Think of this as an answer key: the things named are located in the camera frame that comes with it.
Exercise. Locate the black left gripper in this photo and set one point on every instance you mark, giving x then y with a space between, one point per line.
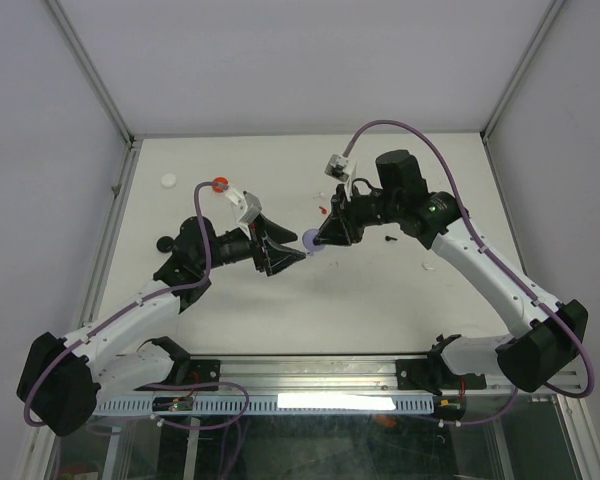
274 257

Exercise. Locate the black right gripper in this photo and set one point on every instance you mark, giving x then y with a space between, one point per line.
337 230

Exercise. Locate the purple round earbud charging case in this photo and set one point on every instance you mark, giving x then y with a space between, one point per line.
309 241

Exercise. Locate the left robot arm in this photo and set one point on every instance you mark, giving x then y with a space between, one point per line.
66 378

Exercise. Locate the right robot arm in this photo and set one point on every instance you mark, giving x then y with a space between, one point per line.
542 331

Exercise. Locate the orange round charging case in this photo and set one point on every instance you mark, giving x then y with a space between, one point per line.
220 184

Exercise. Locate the black round charging case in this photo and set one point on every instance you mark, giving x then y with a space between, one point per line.
165 244

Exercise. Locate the white round charging case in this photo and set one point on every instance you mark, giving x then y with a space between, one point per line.
168 180

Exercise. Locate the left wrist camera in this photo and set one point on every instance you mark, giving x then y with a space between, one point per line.
245 206

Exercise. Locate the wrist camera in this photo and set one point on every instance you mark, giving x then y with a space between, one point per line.
342 169
245 206

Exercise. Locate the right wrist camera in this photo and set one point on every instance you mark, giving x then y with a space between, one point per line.
342 169

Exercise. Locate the aluminium mounting rail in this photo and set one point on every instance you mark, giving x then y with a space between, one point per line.
380 372

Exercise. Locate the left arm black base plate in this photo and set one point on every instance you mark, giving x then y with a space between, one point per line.
198 370

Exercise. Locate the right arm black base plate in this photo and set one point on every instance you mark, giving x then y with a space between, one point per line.
433 376

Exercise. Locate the white slotted cable duct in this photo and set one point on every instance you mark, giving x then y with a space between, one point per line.
280 404

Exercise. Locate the aluminium frame post left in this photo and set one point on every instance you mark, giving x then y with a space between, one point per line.
78 50

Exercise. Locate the aluminium frame post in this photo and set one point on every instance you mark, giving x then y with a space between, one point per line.
542 30
78 50

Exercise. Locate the aluminium frame post right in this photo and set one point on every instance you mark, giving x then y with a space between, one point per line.
542 30

